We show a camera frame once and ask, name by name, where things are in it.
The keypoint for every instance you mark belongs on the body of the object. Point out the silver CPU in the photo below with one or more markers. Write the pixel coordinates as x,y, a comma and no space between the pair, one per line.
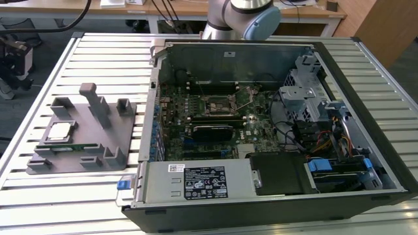
60,131

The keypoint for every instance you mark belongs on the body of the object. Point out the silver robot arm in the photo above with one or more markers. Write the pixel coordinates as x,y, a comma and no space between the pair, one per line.
224,14

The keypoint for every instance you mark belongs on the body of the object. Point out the CPU socket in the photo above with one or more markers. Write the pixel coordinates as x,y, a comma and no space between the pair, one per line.
224,101

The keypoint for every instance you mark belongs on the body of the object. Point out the white stand foot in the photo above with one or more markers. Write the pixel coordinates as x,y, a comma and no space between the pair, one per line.
6,94

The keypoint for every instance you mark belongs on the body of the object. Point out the black mesh wastebasket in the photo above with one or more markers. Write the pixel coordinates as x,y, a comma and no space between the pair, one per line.
18,24

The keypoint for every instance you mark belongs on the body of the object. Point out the wooden desk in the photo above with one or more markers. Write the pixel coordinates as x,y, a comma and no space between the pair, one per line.
38,11

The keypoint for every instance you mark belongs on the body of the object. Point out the green RAM stick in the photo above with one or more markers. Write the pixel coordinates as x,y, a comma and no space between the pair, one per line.
74,147

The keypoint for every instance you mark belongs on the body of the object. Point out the white box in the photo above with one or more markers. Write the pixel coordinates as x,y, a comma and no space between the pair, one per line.
134,2
112,3

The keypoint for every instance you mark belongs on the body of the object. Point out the grey parts rack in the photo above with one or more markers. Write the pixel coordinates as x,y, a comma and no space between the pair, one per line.
84,151

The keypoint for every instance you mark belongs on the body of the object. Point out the blue case latch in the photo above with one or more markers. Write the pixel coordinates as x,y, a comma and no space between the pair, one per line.
122,185

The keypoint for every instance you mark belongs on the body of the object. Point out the silver power supply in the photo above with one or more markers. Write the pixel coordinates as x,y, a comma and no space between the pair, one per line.
156,176

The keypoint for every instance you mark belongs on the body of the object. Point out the white label sticker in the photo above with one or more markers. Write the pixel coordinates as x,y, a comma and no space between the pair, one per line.
229,54

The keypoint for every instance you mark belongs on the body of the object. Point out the graphics card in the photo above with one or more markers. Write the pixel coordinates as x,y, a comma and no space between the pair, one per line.
212,133

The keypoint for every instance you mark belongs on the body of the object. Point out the green motherboard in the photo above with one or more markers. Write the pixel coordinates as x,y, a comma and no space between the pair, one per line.
260,117

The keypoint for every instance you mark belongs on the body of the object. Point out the silver chipset heatsink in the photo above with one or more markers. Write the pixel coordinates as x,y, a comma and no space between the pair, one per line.
245,149

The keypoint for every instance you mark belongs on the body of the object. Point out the black plastic shroud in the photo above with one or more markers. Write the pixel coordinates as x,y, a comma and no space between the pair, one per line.
280,173

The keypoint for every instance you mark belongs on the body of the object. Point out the small black box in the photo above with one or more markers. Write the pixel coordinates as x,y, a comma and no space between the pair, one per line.
332,6

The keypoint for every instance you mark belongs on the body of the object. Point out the hard disk in blue carrier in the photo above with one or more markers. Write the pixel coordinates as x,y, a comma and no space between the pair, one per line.
317,165

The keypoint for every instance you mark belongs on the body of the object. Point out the wooden cabinet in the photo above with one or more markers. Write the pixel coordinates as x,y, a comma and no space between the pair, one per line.
391,31

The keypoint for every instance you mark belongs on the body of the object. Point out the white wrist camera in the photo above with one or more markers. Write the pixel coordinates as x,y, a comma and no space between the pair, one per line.
26,62

